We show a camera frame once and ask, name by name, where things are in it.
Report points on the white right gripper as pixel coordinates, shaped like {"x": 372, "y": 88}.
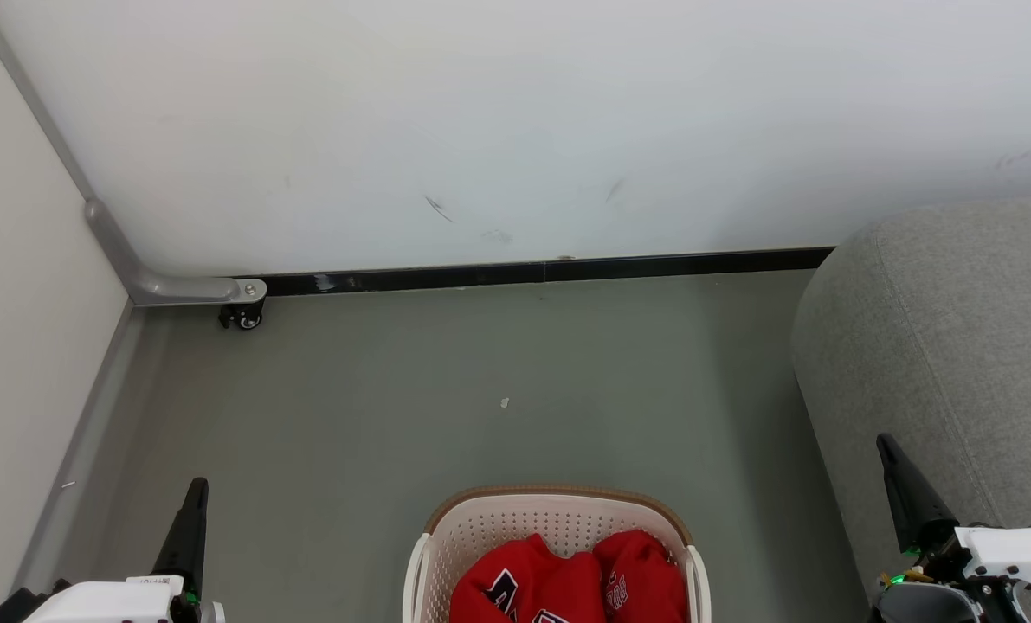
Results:
{"x": 1008, "y": 549}

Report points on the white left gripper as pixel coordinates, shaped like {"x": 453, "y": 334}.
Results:
{"x": 108, "y": 604}

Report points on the red garment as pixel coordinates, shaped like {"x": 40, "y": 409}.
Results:
{"x": 532, "y": 580}
{"x": 645, "y": 575}

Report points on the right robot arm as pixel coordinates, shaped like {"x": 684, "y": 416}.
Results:
{"x": 931, "y": 606}

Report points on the grey fabric sofa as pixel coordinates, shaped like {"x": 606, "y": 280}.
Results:
{"x": 939, "y": 346}

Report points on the black caster wheel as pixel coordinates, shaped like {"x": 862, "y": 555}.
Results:
{"x": 242, "y": 318}

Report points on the grey partition foot with caster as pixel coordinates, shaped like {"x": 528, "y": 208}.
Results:
{"x": 177, "y": 290}

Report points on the cream perforated laundry basket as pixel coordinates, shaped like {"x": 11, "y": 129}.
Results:
{"x": 558, "y": 519}

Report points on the grey partition bottom rail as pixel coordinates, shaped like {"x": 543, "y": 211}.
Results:
{"x": 74, "y": 450}

